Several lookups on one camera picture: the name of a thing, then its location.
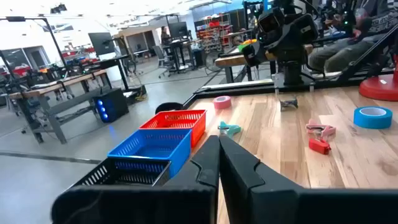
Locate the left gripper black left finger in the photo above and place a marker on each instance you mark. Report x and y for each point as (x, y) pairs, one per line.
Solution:
(186, 199)

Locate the seated person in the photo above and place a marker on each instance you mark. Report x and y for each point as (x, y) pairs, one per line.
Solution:
(342, 53)

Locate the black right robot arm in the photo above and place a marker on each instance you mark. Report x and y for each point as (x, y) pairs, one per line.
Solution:
(292, 46)

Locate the black metal gantry frame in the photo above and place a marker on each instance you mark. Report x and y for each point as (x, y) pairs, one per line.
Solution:
(15, 19)

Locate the black plastic basket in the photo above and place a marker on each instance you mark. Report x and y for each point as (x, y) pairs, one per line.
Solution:
(93, 177)

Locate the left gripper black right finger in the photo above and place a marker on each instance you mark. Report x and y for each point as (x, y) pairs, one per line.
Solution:
(280, 205)

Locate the blue plastic basket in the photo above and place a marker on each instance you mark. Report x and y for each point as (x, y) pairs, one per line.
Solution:
(149, 144)

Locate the red mini stapler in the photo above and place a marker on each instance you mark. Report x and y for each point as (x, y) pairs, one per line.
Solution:
(319, 146)

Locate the black domed object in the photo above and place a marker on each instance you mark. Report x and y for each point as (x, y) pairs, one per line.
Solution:
(169, 107)

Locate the pink staple remover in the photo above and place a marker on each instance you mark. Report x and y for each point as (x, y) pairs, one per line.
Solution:
(321, 129)

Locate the black table frame rail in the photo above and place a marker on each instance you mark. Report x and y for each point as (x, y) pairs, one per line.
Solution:
(329, 83)

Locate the black staple remover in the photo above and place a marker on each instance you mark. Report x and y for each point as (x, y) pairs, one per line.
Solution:
(288, 103)

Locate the black ceiling fixture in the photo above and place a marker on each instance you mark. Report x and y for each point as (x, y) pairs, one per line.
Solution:
(58, 8)

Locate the wooden top table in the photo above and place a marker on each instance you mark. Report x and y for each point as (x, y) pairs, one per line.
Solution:
(230, 59)

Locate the black standing desk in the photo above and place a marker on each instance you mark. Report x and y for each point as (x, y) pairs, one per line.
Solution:
(183, 43)

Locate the red round stand base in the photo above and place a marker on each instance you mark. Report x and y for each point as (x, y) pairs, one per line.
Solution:
(377, 88)

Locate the black monitor on arm mount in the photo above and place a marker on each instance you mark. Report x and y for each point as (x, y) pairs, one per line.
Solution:
(101, 43)

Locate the grey office chair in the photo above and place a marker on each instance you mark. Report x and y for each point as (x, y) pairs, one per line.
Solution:
(161, 57)

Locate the red plastic basket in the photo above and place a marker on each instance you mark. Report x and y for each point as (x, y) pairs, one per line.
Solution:
(199, 130)

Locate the shelf with red bins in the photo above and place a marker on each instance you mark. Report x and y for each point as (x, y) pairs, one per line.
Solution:
(214, 31)

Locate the black desk monitor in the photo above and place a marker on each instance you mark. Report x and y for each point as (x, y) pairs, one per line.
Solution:
(178, 29)

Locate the pink tape roll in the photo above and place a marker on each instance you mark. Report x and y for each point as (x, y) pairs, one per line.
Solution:
(222, 102)

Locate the teal staple remover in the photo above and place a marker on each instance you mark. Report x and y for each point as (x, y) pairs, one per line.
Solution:
(230, 129)

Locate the wooden top workbench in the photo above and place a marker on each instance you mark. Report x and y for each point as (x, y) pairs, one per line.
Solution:
(46, 87)

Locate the black computer tower blue lights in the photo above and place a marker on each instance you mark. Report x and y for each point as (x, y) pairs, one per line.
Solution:
(115, 102)

